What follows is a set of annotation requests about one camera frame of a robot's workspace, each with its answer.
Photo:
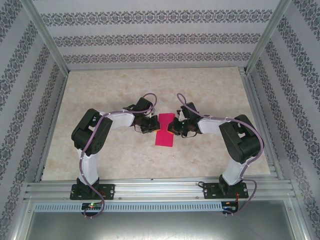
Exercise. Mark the left aluminium frame post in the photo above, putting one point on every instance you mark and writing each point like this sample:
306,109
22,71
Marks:
47,35

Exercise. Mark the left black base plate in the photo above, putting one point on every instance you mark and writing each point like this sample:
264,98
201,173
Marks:
108,190

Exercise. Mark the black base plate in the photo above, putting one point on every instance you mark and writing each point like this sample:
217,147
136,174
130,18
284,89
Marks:
210,191
108,190

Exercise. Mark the small circuit board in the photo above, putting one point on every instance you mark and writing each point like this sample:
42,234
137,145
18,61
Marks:
228,207
92,206

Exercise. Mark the pink square paper sheet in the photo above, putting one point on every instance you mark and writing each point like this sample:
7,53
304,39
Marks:
163,140

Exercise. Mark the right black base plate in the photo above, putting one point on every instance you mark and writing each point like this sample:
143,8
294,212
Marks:
210,191

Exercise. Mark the aluminium side rail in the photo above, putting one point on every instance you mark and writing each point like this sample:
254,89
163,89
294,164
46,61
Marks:
56,107
257,105

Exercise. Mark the left small circuit board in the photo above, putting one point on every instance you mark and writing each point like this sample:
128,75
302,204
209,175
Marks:
92,206

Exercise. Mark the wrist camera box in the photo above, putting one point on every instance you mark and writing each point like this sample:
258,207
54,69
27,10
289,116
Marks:
179,112
153,112

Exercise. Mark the right small circuit board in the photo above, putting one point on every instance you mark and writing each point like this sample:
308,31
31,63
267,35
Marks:
228,207

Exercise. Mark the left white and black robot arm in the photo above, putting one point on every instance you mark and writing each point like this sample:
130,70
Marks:
91,167

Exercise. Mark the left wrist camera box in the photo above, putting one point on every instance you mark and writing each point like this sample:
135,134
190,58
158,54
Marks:
153,112

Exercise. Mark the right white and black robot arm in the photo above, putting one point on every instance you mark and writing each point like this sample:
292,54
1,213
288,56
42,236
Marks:
232,172

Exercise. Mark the left aluminium side rail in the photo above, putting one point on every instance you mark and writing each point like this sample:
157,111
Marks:
56,107

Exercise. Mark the right aluminium side rail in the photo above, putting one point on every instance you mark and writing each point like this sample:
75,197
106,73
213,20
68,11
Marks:
257,105

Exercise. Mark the grey metal sheet tray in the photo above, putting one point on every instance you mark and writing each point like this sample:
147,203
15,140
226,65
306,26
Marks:
160,225

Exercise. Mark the right aluminium frame post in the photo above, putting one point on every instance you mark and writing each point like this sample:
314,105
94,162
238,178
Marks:
268,35

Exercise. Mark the aluminium frame post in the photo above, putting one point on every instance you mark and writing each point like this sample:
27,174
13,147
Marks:
268,35
47,35

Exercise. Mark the aluminium mounting rail beam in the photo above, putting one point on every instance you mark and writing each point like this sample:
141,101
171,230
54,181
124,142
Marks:
160,190

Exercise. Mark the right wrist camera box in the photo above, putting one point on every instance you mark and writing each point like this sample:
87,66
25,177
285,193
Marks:
179,112

